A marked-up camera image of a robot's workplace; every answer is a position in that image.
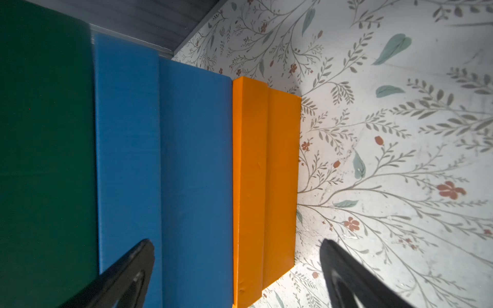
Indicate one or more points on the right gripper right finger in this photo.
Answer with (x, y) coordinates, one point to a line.
(349, 283)

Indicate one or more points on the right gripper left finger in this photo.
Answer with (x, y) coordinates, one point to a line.
(124, 284)

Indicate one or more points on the green shoebox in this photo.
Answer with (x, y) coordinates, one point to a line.
(48, 183)

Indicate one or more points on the blue shoebox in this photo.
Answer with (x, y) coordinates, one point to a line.
(164, 171)

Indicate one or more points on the orange shoebox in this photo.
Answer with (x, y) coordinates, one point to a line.
(266, 131)

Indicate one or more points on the floral table mat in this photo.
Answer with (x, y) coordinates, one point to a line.
(395, 155)

